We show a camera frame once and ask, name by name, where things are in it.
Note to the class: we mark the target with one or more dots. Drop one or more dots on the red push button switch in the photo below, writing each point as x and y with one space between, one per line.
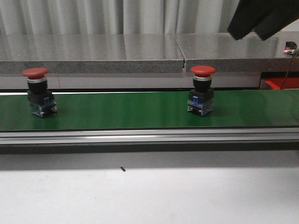
41 100
200 99

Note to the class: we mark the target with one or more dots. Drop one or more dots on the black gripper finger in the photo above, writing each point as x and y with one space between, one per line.
248 15
286 12

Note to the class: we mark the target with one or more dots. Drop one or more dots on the small green circuit board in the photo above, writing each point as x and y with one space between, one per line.
291 48

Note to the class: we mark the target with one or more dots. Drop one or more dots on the red tray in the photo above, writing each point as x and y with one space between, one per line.
276 83

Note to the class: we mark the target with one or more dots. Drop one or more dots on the green conveyor belt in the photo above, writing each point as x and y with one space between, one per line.
165 109

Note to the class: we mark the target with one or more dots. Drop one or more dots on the grey granite counter slab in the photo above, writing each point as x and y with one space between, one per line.
149 53

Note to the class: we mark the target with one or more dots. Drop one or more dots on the aluminium conveyor frame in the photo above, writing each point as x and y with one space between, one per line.
148 136

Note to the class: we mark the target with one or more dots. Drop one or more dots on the grey curtain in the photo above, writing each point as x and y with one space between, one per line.
107 17

